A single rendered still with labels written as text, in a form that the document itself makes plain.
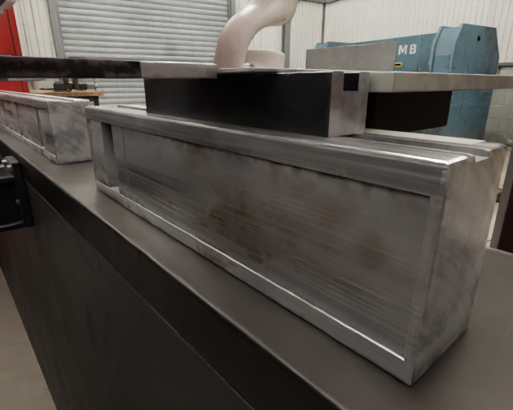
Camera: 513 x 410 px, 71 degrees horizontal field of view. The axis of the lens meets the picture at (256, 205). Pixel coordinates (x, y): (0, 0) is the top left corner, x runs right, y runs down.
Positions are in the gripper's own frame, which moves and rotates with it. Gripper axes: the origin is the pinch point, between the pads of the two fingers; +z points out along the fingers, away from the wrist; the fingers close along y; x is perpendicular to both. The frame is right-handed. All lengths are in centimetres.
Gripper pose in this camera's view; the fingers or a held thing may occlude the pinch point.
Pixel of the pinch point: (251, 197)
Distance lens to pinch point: 83.7
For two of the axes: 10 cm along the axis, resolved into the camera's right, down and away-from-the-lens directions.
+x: -6.3, -2.7, 7.2
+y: 7.7, -1.1, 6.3
